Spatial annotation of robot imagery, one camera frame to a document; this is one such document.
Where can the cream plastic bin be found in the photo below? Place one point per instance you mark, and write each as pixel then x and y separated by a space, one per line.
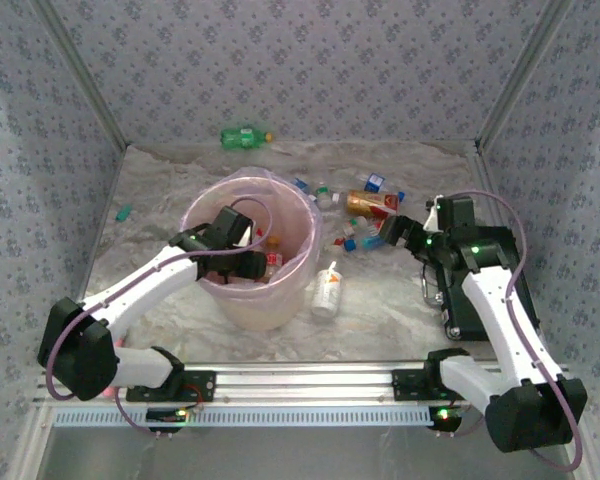
pixel 265 312

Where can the aluminium mounting rail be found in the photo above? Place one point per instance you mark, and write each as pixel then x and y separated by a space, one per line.
pixel 300 382

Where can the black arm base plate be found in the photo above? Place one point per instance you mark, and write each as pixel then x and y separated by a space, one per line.
pixel 200 387
pixel 405 385

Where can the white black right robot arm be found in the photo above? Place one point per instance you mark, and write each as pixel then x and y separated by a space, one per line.
pixel 500 320

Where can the green soda bottle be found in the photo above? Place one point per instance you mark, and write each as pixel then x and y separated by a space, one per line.
pixel 242 138

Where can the small cyan bottle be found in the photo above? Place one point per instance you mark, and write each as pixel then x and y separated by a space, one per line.
pixel 372 242

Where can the small bottle blue cap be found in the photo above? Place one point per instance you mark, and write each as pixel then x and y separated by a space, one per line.
pixel 350 245

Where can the white-capped blue-label bottle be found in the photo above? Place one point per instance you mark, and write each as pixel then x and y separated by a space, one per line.
pixel 301 185

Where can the small teal green object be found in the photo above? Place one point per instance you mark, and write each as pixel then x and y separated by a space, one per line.
pixel 123 213

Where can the clear bottle red blue label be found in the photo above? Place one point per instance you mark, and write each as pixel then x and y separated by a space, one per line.
pixel 378 226

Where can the pink lined waste bin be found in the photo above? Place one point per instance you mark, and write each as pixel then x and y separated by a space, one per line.
pixel 290 210

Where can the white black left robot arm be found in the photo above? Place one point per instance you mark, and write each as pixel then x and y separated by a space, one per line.
pixel 145 280

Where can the small black controller board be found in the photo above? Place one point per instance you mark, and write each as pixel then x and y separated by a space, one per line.
pixel 167 415
pixel 442 416

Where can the aluminium frame post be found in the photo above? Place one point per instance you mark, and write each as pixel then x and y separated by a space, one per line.
pixel 82 70
pixel 525 70

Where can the white bottle orange logo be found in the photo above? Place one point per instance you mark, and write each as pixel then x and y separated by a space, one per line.
pixel 327 290

